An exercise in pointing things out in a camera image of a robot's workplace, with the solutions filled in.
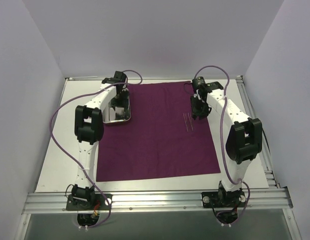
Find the steel instrument tray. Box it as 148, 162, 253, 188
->
103, 93, 131, 125

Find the white thin instrument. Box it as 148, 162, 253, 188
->
183, 113, 189, 132

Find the purple cloth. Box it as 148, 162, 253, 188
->
96, 82, 220, 182

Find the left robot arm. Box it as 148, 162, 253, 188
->
71, 71, 131, 210

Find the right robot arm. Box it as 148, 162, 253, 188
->
190, 76, 262, 207

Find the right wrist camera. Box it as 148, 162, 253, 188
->
192, 76, 206, 89

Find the aluminium right rail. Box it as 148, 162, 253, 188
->
235, 75, 280, 189

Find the aluminium rail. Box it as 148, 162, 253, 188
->
235, 75, 280, 189
22, 188, 293, 214

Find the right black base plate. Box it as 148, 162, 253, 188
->
201, 190, 247, 208

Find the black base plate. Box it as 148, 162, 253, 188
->
201, 190, 247, 208
66, 193, 112, 211

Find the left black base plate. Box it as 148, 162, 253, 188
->
66, 193, 112, 211

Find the aluminium front rail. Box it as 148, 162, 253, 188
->
22, 188, 293, 214

